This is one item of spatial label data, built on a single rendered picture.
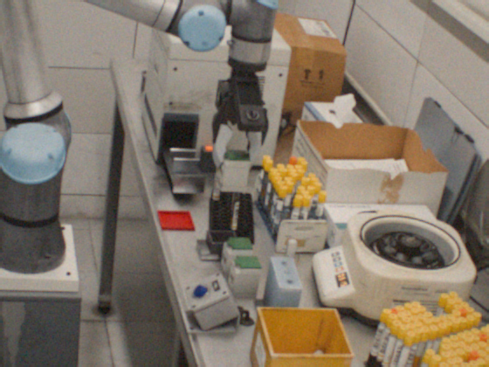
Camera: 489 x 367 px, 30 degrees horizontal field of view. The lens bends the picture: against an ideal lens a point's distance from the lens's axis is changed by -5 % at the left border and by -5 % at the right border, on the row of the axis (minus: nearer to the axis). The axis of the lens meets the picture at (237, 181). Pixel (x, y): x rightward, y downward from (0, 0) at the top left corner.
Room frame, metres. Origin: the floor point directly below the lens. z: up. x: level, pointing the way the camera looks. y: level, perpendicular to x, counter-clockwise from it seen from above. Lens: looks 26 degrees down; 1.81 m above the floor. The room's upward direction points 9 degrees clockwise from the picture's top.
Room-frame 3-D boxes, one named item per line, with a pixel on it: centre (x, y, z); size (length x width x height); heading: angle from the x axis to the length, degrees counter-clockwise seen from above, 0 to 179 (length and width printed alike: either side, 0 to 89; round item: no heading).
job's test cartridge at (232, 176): (1.61, 0.01, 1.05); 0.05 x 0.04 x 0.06; 107
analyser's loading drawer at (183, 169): (1.90, 0.13, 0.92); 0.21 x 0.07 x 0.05; 16
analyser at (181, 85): (2.11, 0.09, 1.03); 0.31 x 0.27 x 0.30; 16
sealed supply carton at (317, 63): (2.58, -0.10, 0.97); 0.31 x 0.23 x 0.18; 10
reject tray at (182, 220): (1.70, 0.11, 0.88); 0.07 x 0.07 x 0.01; 16
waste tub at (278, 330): (1.23, -0.14, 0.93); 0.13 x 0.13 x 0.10; 12
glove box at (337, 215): (1.72, -0.31, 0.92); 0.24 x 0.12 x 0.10; 106
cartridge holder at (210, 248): (1.61, 0.01, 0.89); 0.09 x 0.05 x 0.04; 106
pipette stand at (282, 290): (1.41, -0.11, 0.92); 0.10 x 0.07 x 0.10; 11
